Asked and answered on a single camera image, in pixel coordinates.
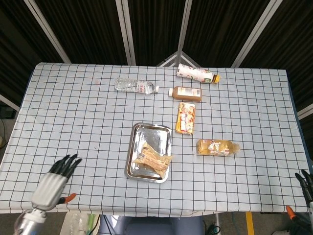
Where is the left silver and black robot hand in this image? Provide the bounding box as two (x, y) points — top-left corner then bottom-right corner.
(31, 153), (83, 212)

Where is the right silver and black robot hand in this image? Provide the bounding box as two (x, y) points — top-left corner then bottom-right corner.
(285, 169), (313, 221)

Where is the snack bag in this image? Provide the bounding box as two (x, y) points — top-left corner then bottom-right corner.
(133, 142), (174, 179)

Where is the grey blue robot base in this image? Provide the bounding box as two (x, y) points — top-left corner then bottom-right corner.
(99, 215), (205, 235)

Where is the stainless steel rectangular tray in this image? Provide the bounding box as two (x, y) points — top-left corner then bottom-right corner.
(124, 122), (173, 183)

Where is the clear bag of plastic bottles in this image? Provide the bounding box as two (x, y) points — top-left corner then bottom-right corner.
(60, 211), (98, 235)

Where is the white screen base bar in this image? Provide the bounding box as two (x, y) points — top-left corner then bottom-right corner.
(0, 94), (20, 111)
(297, 104), (313, 120)

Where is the checkered light blue tablecloth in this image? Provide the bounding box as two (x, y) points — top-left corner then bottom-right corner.
(0, 62), (313, 218)

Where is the amber tea bottle floral label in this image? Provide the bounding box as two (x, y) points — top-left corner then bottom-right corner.
(196, 139), (241, 157)

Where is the clear plastic water bottle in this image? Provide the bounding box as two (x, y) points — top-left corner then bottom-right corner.
(114, 77), (159, 95)

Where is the yellow and red snack packet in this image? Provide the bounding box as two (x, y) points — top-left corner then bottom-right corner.
(175, 101), (196, 135)

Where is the black corrugated screen panel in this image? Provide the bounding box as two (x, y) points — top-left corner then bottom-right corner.
(241, 0), (313, 113)
(0, 0), (64, 106)
(127, 0), (186, 66)
(183, 0), (269, 68)
(34, 0), (129, 65)

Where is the brown drink bottle white cap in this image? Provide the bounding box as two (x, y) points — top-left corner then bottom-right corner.
(168, 86), (203, 102)

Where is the white bottle with yellow cap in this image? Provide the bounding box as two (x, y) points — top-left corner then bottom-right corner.
(176, 63), (221, 85)

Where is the white triangular screen foot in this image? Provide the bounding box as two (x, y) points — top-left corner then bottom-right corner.
(156, 50), (196, 67)

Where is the white screen frame post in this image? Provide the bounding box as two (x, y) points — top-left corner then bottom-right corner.
(23, 0), (72, 64)
(177, 0), (194, 53)
(115, 0), (136, 66)
(231, 0), (279, 68)

